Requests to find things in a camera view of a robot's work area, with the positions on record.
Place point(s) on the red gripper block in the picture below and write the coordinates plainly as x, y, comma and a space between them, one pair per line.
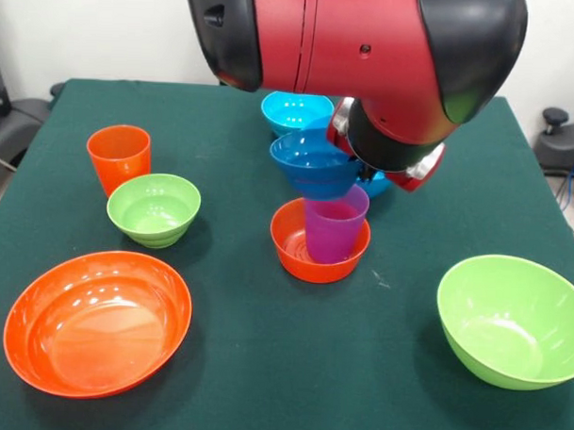
337, 136

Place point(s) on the dark blue bowl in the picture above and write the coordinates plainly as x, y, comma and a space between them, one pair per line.
312, 168

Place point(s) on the purple cup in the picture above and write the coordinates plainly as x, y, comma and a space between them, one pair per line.
336, 231

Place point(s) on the small orange bowl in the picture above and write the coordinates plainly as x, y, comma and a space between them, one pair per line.
290, 262

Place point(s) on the large green bowl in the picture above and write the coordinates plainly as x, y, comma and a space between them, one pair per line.
505, 321

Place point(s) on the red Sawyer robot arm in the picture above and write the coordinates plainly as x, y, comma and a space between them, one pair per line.
359, 47

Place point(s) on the small turquoise bowl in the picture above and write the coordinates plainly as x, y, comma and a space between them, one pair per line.
290, 111

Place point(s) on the dark green tablecloth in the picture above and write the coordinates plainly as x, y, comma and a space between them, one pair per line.
288, 328

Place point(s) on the small green bowl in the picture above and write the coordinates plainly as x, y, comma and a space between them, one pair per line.
152, 210

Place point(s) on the orange cup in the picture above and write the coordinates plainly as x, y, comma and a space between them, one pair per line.
119, 157

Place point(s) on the large orange bowl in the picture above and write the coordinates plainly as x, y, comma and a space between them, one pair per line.
94, 326

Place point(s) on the grey pedestal leg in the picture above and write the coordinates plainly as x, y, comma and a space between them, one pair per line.
560, 144
17, 120

